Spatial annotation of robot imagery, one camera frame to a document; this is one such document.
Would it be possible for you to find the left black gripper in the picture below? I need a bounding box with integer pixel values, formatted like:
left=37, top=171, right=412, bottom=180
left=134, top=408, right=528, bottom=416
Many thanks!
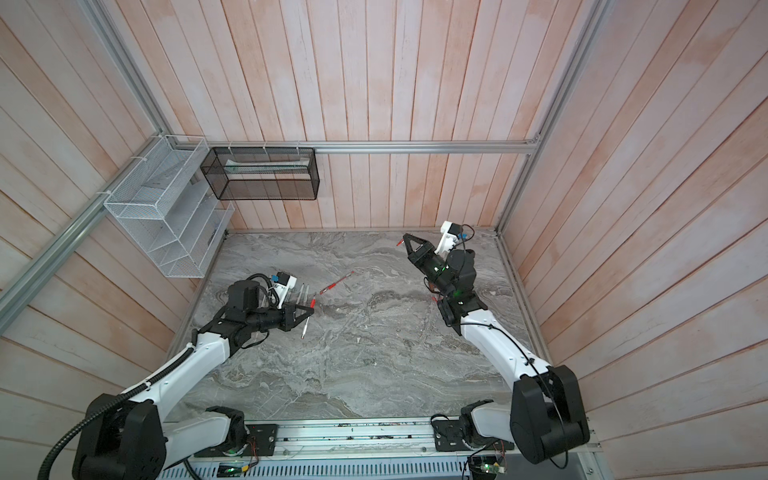
left=247, top=301, right=314, bottom=332

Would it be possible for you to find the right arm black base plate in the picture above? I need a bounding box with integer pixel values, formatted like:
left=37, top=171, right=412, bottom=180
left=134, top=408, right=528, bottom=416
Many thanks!
left=429, top=414, right=515, bottom=452

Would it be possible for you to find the white wire mesh shelf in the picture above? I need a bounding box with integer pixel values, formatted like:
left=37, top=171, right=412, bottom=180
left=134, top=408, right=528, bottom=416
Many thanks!
left=104, top=135, right=234, bottom=279

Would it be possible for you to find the green circuit board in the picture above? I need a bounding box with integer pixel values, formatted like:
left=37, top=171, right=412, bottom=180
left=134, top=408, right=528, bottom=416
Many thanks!
left=216, top=463, right=250, bottom=478
left=467, top=456, right=506, bottom=480

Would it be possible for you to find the aluminium frame rail left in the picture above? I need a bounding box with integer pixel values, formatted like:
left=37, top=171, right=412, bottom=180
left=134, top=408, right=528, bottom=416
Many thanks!
left=1, top=131, right=164, bottom=333

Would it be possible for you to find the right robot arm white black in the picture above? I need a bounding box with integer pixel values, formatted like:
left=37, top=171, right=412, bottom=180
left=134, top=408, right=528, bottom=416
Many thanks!
left=402, top=222, right=591, bottom=464

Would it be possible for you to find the aluminium frame rail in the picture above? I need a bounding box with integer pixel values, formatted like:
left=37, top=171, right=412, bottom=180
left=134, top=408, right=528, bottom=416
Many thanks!
left=1, top=131, right=164, bottom=333
left=206, top=140, right=538, bottom=155

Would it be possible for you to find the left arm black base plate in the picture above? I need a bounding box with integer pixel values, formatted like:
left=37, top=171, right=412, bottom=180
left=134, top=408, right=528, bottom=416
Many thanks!
left=194, top=423, right=278, bottom=458

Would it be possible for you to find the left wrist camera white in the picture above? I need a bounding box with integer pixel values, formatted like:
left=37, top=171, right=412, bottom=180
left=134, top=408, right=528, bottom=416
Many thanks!
left=270, top=272, right=297, bottom=309

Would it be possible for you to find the black mesh basket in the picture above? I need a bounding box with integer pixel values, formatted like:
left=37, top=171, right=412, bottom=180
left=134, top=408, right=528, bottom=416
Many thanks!
left=201, top=146, right=320, bottom=201

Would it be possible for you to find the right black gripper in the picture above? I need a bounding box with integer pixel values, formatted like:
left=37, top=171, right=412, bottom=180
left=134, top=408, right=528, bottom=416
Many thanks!
left=406, top=234, right=454, bottom=302

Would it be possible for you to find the black corrugated cable left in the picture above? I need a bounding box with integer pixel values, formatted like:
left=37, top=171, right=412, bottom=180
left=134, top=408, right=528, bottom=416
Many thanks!
left=37, top=344, right=196, bottom=480

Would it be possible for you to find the green circuit board left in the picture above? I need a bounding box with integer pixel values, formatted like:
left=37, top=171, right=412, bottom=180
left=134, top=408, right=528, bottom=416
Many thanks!
left=216, top=463, right=250, bottom=478

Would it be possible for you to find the aluminium frame rail back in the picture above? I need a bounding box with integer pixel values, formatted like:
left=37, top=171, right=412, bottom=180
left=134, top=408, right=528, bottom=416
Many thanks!
left=206, top=140, right=538, bottom=155

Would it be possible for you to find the red gel pen top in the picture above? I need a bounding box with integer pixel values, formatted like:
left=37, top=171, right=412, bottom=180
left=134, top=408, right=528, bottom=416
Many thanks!
left=317, top=270, right=355, bottom=295

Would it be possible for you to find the green circuit board right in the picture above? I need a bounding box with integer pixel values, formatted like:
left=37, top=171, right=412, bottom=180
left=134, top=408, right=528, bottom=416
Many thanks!
left=467, top=456, right=506, bottom=480

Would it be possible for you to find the aluminium mounting rail front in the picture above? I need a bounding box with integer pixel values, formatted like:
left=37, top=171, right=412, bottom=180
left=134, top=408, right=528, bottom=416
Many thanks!
left=103, top=412, right=603, bottom=466

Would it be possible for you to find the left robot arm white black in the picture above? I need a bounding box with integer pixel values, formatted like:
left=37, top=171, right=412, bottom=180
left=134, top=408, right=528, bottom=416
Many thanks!
left=72, top=272, right=315, bottom=479

